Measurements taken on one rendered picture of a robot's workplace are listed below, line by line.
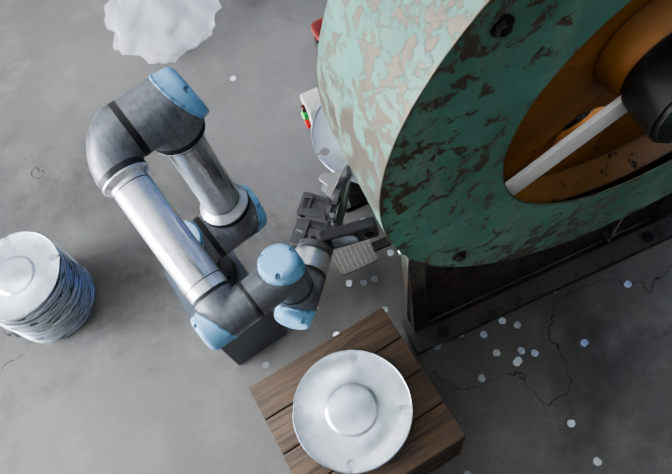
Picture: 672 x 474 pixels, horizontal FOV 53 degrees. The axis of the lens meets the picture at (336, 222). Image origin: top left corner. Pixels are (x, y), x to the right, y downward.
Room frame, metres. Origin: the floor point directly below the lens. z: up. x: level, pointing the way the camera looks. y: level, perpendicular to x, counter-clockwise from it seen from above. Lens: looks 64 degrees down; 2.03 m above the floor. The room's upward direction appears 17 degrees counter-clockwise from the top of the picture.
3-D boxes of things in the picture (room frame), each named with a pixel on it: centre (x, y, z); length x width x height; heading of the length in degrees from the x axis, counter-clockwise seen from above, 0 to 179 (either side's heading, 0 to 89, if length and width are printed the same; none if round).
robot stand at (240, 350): (0.74, 0.36, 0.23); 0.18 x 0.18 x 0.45; 18
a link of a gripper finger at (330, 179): (0.69, -0.02, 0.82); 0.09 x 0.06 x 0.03; 150
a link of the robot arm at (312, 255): (0.53, 0.07, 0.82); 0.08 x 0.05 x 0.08; 60
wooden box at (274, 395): (0.32, 0.09, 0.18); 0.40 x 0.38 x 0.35; 105
